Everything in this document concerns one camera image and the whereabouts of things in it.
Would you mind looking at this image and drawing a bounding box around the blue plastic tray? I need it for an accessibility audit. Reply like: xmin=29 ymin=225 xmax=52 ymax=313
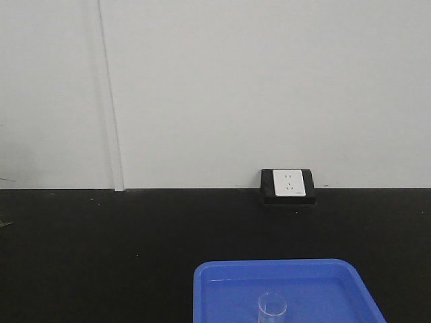
xmin=193 ymin=259 xmax=385 ymax=322

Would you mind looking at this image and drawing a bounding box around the clear glass beaker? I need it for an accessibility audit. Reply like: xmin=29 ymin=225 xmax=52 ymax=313
xmin=258 ymin=291 xmax=288 ymax=323

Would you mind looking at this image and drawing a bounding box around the black and white power socket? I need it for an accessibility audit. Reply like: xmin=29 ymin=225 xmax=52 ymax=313
xmin=260 ymin=169 xmax=317 ymax=205

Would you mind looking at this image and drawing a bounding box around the white wall trim strip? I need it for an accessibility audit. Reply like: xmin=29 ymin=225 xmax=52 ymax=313
xmin=96 ymin=1 xmax=125 ymax=192

